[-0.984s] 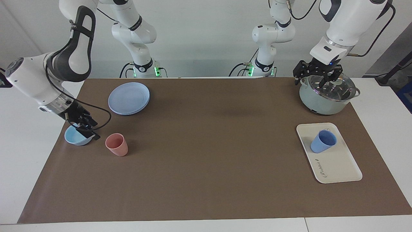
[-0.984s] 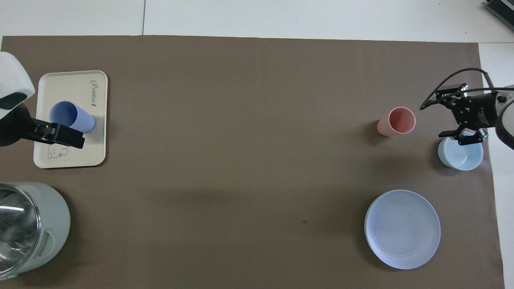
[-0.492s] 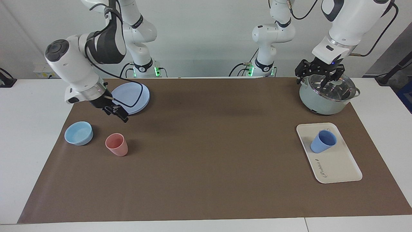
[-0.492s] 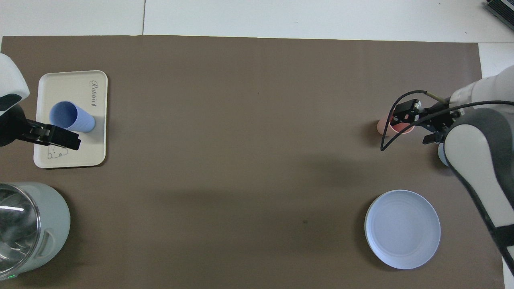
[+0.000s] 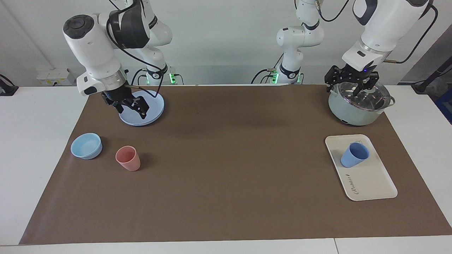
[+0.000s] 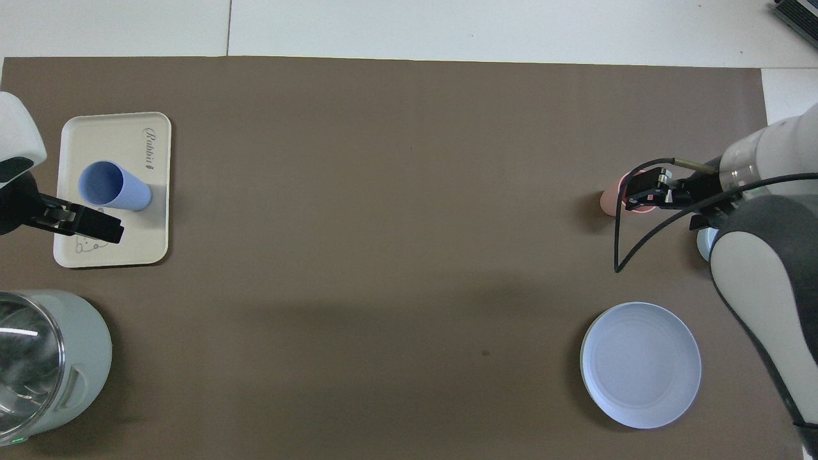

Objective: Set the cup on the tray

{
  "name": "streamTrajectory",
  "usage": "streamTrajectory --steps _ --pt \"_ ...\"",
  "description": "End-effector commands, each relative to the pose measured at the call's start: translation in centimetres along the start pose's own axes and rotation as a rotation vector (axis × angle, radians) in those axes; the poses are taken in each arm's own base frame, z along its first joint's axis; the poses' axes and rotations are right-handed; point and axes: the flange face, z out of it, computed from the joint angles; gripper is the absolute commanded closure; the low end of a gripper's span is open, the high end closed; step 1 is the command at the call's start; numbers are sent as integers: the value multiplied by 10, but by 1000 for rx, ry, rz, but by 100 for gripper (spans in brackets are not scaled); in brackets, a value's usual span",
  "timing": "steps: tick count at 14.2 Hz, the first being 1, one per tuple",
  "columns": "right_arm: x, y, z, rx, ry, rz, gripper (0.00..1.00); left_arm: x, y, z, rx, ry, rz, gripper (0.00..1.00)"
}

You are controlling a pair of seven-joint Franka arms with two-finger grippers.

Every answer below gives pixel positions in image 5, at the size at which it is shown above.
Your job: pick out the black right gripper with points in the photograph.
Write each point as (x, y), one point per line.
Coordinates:
(118, 94)

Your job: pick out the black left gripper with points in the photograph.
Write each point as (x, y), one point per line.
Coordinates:
(355, 74)

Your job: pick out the pink plastic cup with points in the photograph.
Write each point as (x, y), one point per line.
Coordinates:
(128, 159)

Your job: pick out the blue plastic cup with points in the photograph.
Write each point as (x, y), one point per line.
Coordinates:
(355, 155)

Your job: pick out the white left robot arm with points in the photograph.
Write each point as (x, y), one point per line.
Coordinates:
(385, 24)

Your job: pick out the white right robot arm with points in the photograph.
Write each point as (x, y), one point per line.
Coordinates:
(95, 53)

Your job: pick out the cream rabbit print tray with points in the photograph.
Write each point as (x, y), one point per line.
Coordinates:
(370, 183)

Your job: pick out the light blue plate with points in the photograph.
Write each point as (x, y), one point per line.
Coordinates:
(155, 106)

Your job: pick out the pale green electric pot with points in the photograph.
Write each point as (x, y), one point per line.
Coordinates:
(348, 114)

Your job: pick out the glass pot lid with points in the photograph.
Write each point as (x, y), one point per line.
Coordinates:
(378, 100)

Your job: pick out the light blue bowl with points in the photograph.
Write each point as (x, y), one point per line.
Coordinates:
(86, 147)

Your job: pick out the black stand with pole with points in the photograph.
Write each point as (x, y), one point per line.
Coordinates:
(429, 83)

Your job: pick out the white power strip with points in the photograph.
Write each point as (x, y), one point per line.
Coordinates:
(54, 76)

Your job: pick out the blue crate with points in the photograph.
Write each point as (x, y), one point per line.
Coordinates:
(445, 106)

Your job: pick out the brown table mat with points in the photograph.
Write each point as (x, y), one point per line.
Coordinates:
(226, 183)

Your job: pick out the black clamp mount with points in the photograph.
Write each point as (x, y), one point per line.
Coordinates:
(7, 88)

